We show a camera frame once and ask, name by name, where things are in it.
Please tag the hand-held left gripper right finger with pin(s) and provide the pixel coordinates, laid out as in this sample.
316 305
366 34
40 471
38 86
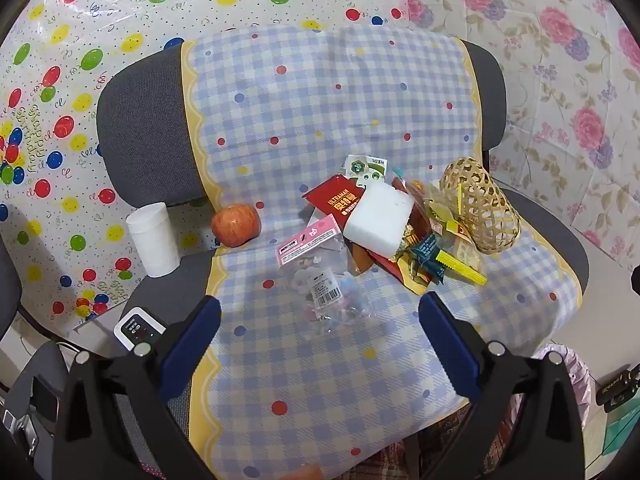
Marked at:
450 345

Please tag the floral print sheet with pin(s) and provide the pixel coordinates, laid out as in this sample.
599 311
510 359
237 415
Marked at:
550 60

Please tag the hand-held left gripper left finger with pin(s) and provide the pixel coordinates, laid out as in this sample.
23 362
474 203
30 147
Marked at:
192 340

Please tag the red apple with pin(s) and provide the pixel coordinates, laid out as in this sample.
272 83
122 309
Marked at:
236 225

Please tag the brown leather piece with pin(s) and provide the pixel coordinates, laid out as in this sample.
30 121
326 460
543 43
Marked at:
361 260

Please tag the white electronic device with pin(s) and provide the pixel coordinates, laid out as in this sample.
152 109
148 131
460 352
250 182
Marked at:
137 331

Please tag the teal snack wrapper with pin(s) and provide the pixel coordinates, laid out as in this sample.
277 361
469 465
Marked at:
427 252

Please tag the green white tag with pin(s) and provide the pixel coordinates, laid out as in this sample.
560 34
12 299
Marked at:
365 167

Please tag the green box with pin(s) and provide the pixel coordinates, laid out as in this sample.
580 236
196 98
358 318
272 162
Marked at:
616 430

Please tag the pink plastic bag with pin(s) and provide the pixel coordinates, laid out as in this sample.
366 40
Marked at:
575 375

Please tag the black object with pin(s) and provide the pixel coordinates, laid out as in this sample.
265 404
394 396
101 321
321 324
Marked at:
636 276

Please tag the clear plastic packet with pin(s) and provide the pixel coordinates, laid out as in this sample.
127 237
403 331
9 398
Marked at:
335 295

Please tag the woven bamboo basket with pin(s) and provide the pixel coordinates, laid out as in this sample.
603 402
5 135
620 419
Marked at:
480 205

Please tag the person's plaid clothing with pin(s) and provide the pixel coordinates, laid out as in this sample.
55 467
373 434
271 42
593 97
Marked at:
430 445

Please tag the red packet gold lettering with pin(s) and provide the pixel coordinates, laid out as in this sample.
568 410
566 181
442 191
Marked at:
332 200

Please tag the yellow serrated strip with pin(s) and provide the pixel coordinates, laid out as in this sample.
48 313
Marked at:
460 266

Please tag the grey office chair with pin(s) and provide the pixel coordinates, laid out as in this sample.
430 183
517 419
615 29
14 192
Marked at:
145 130

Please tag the white paper roll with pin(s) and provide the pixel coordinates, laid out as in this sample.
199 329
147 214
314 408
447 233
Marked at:
152 245

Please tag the white foam block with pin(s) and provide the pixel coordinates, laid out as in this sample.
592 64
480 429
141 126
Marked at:
377 215

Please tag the pink header packet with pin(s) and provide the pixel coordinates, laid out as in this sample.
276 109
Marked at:
310 242

